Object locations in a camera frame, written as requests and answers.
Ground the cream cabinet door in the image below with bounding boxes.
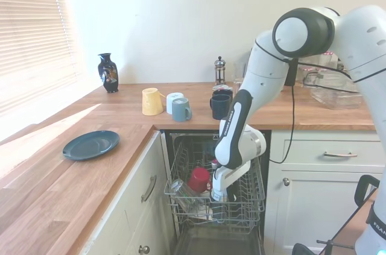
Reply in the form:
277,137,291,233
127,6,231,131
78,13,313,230
280,170,384,253

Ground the red mug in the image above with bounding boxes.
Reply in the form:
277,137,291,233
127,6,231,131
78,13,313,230
187,166,213,194

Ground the silver bar drawer handle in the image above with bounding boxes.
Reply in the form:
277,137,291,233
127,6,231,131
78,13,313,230
323,151,358,159

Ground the white window blind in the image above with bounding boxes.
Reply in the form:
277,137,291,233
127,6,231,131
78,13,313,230
0,0,85,144

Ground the navy mug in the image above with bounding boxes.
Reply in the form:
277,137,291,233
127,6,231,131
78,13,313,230
209,94,232,121
212,88,234,98

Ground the curved silver cabinet handle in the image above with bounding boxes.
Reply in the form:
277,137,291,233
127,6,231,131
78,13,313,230
141,175,157,203

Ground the clear plastic container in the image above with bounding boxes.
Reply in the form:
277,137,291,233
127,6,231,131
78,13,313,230
303,69,365,110

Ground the black cable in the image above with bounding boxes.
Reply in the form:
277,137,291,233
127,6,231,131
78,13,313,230
255,40,353,165

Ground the grey-blue mug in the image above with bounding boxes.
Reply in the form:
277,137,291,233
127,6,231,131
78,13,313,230
171,97,193,122

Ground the black metal stand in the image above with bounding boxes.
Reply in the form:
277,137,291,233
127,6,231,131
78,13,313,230
292,174,381,255

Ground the plain white mug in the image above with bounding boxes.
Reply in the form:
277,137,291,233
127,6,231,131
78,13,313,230
165,92,185,115

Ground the dark blue painted vase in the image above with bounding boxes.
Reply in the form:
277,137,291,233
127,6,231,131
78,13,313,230
97,52,119,93

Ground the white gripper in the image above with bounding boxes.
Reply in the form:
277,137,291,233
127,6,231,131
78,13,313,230
212,160,252,203

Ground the grey wire dishwasher rack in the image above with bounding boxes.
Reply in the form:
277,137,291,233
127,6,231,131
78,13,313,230
163,140,266,231

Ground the glass jar red-checked lid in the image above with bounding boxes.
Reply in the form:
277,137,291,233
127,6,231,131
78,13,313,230
320,51,338,69
298,66,316,84

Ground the cream cabinet drawer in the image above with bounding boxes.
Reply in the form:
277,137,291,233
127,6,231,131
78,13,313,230
282,139,386,174

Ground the yellow mug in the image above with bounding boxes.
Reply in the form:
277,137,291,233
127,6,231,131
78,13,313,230
141,87,166,116

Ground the cream corner cabinet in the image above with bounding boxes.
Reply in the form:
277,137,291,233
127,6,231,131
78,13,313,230
80,131,174,255

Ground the built-in dishwasher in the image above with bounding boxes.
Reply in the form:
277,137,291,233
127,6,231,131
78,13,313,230
159,129,272,255

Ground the glass french press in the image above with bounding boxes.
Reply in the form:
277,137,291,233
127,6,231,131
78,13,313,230
214,55,227,86

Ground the dark teal plate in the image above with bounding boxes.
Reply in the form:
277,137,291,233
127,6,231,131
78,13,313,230
62,130,121,161

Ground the black cylindrical canister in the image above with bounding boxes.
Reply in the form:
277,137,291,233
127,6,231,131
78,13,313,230
284,57,299,87

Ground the white mug with patterned rim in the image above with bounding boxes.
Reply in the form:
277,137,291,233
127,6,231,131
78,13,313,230
210,190,229,203

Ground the clear glass jug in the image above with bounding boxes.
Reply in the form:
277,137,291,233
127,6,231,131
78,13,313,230
232,55,250,93

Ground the clear drinking glass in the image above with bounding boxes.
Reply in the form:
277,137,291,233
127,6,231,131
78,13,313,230
166,178,197,204
174,196,212,219

